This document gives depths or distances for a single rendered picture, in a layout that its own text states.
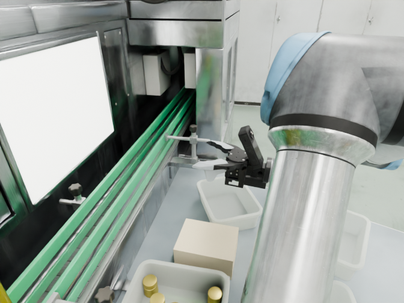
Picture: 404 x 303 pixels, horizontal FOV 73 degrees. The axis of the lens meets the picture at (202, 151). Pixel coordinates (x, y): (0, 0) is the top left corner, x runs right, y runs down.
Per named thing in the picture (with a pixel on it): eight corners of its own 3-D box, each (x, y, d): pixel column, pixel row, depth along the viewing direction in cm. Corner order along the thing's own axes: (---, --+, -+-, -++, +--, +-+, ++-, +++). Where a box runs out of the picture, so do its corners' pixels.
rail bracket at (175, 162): (169, 171, 112) (166, 120, 101) (210, 175, 109) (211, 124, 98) (166, 178, 108) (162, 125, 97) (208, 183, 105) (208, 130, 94)
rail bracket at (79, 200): (72, 218, 76) (59, 178, 69) (94, 222, 75) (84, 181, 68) (63, 229, 72) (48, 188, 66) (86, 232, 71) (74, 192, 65)
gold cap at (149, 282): (145, 300, 66) (143, 288, 64) (142, 287, 69) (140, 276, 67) (160, 294, 68) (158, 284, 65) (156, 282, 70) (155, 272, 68)
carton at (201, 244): (186, 235, 87) (186, 218, 83) (237, 245, 83) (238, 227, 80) (174, 267, 77) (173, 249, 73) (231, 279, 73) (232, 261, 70)
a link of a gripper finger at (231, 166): (215, 173, 70) (246, 168, 72) (216, 168, 69) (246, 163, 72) (208, 163, 73) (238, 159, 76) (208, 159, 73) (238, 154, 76)
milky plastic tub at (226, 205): (237, 191, 108) (238, 173, 104) (263, 232, 90) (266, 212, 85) (195, 199, 104) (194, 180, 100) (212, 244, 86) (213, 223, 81)
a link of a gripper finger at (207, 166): (195, 187, 71) (227, 181, 74) (196, 168, 68) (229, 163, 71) (191, 180, 74) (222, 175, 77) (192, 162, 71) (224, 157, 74)
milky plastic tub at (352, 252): (364, 238, 88) (372, 217, 83) (353, 293, 71) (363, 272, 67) (308, 217, 96) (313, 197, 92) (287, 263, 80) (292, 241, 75)
